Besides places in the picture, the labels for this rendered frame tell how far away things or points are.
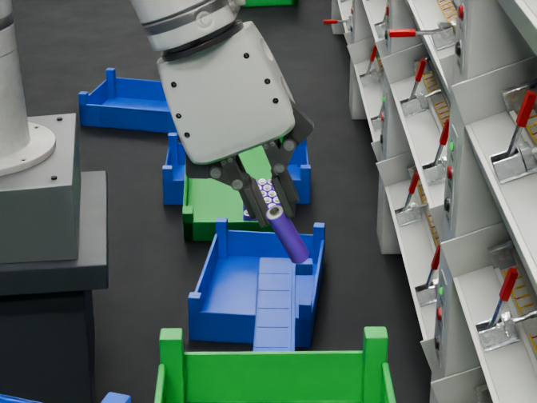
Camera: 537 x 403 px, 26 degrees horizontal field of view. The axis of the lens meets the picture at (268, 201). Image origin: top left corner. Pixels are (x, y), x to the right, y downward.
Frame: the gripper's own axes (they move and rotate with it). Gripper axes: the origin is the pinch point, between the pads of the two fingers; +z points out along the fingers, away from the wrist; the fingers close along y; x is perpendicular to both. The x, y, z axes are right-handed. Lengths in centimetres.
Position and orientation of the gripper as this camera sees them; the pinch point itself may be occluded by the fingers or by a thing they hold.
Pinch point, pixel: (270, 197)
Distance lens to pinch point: 103.6
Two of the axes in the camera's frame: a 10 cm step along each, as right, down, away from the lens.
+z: 3.8, 8.8, 2.9
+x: -0.7, 3.3, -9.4
